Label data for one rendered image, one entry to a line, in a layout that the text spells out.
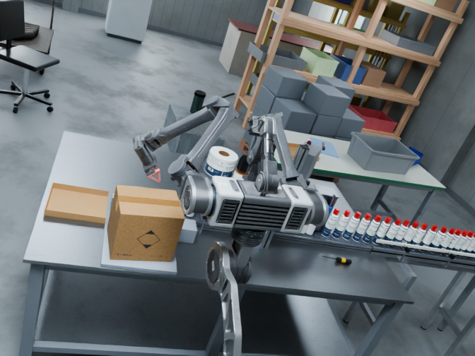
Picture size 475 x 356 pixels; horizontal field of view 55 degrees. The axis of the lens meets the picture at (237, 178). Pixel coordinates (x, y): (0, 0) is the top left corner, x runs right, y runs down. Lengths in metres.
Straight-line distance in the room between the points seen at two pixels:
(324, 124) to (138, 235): 3.56
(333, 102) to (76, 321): 3.62
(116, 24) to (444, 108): 5.73
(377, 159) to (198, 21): 6.90
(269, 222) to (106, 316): 1.40
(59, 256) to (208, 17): 8.77
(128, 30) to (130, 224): 7.07
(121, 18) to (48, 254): 7.02
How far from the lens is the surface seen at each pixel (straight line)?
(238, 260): 1.88
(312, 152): 2.43
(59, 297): 2.96
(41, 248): 2.32
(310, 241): 2.89
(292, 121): 5.12
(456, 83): 7.75
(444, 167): 7.32
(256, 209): 1.74
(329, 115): 5.37
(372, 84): 7.33
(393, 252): 3.21
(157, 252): 2.28
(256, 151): 2.50
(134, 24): 8.98
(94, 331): 2.80
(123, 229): 2.16
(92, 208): 2.61
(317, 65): 6.65
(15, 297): 3.26
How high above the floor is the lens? 2.33
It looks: 27 degrees down
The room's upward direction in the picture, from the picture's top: 20 degrees clockwise
